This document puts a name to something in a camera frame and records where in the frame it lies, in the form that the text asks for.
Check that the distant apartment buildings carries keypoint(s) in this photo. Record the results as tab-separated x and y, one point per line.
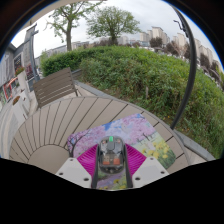
156	35

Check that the floral print mouse pad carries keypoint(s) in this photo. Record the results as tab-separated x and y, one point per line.
140	131

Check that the green hedge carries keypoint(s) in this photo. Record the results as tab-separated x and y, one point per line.
133	73

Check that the grey transparent computer mouse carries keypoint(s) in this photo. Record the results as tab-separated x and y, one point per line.
111	155

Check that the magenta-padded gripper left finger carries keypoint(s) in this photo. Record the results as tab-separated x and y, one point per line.
73	171

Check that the curved black umbrella pole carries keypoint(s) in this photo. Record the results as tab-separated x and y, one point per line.
191	73

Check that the tall thin-crowned tree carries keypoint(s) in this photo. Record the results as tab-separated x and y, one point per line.
69	33

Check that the tall grey sign pillar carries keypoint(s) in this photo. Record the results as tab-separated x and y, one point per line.
30	56

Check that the white planter with flowers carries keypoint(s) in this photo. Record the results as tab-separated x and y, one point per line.
21	80
18	106

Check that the grey slatted outdoor chair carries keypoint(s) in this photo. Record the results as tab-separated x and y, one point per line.
55	86

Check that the round-crowned green tree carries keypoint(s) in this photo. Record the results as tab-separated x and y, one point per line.
111	21

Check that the beige umbrella canopy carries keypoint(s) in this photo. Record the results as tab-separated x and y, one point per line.
50	8

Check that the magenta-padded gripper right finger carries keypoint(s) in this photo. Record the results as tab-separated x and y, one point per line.
150	171

